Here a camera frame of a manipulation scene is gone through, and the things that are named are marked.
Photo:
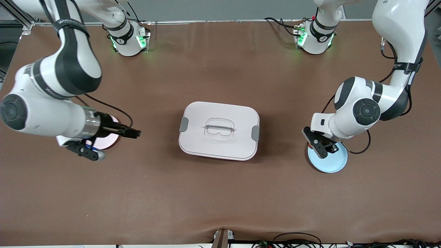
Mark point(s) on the metal table edge rail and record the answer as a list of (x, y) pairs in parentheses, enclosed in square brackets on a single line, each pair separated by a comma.
[(206, 21)]

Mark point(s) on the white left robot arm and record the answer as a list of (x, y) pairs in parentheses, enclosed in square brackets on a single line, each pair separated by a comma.
[(396, 24)]

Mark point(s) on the grey box latch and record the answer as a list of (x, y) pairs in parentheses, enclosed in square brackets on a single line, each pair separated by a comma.
[(255, 133), (183, 124)]

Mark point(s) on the brown camera mount post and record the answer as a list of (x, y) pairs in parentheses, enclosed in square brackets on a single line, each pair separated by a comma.
[(220, 239)]

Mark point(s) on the pink round plate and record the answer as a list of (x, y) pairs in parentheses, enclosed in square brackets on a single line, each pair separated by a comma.
[(111, 142)]

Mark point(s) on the aluminium frame profile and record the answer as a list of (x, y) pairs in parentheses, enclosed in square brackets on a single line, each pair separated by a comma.
[(21, 19)]

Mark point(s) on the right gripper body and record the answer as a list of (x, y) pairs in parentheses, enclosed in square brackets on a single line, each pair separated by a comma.
[(107, 128)]

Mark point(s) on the white lidded plastic box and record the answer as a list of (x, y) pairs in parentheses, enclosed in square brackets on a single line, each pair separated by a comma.
[(217, 148)]

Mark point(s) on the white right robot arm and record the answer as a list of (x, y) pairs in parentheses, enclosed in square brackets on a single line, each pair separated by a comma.
[(44, 117)]

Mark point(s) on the light blue round plate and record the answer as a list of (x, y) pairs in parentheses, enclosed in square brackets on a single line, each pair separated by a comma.
[(334, 163)]

